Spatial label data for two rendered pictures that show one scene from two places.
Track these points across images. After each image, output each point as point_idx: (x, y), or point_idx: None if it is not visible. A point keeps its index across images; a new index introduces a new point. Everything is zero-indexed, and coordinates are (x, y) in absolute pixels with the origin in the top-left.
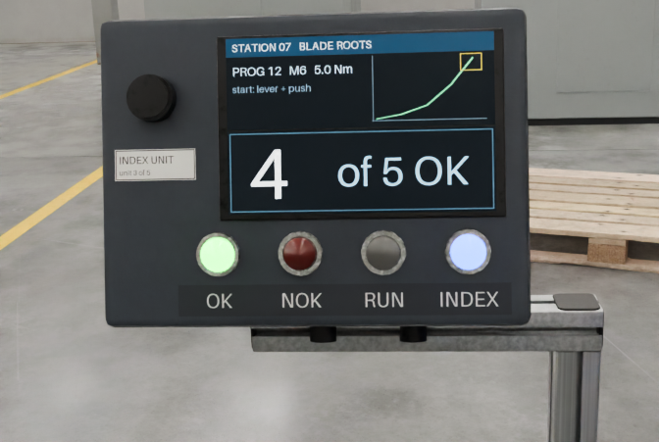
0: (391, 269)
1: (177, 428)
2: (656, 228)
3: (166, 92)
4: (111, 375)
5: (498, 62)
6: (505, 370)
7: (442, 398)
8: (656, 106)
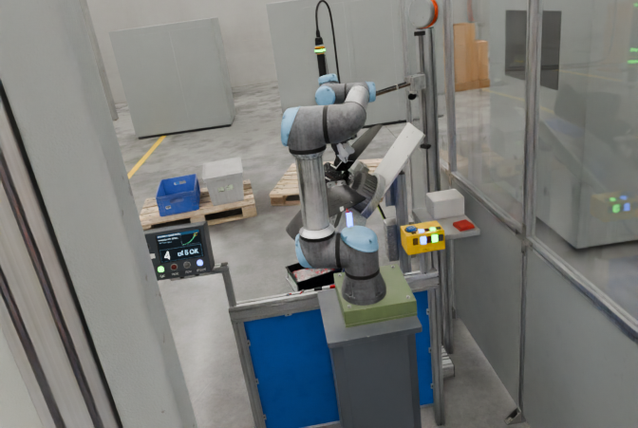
0: (188, 267)
1: (169, 291)
2: None
3: (148, 246)
4: None
5: (199, 233)
6: (283, 251)
7: (261, 265)
8: None
